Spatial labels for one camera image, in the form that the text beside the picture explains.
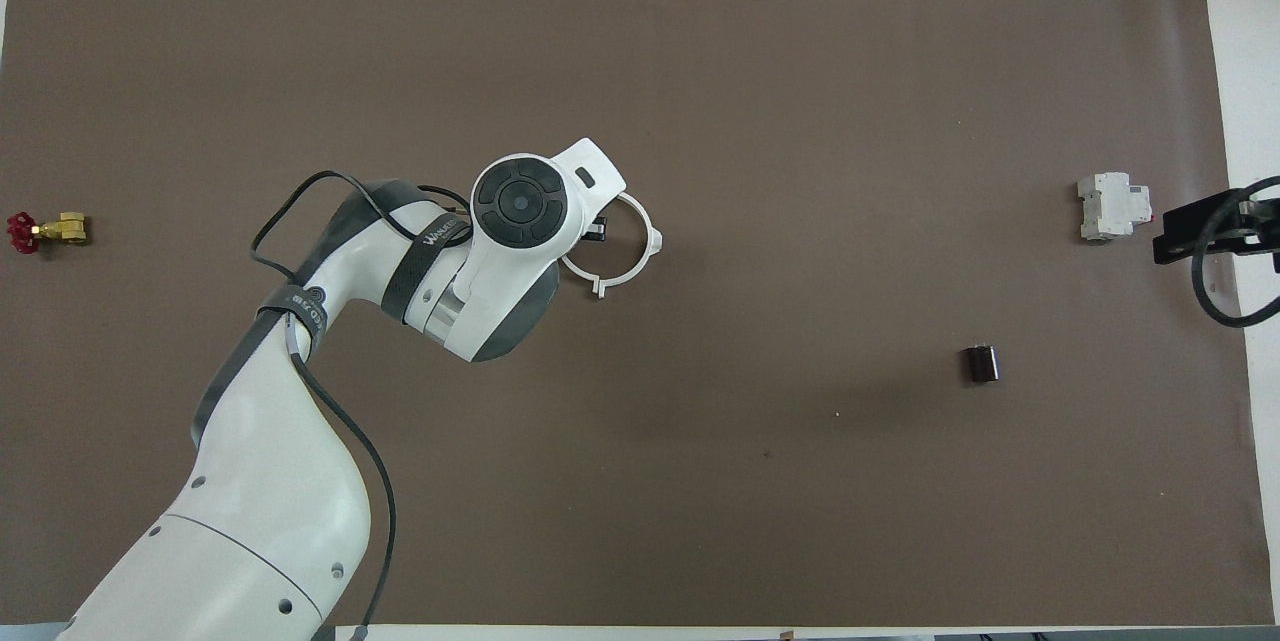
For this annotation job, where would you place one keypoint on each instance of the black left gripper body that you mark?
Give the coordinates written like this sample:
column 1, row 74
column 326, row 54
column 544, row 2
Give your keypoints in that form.
column 596, row 231

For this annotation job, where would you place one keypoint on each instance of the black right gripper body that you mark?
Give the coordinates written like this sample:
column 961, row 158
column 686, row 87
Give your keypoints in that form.
column 1235, row 226

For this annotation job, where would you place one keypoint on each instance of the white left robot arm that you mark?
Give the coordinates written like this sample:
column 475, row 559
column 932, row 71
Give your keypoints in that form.
column 270, row 501

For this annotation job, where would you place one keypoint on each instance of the white circuit breaker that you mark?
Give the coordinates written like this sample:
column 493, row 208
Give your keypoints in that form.
column 1105, row 206

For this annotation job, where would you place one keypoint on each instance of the small dark brown cylinder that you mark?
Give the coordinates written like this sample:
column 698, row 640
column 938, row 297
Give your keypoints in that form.
column 980, row 365

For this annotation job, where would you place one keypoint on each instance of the brown paper table mat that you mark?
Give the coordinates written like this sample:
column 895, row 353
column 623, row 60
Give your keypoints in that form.
column 700, row 481

